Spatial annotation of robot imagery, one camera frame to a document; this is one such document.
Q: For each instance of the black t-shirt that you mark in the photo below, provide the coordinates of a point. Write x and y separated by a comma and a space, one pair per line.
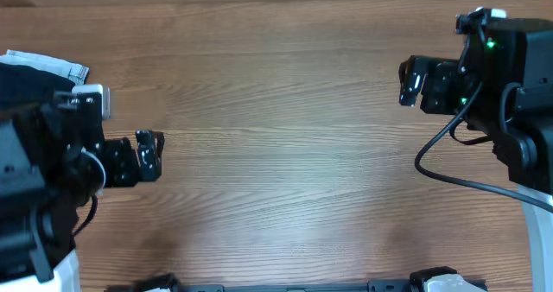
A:
21, 85

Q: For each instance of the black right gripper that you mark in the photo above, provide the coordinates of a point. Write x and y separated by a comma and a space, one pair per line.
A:
438, 86

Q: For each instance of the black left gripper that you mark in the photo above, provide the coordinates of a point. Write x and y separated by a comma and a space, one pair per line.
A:
123, 162

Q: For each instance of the folded light denim garment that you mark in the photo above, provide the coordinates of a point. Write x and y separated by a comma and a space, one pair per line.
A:
73, 71

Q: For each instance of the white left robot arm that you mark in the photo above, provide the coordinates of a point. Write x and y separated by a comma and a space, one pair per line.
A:
54, 161

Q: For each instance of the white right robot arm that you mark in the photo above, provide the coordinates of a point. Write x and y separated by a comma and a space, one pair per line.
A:
500, 86

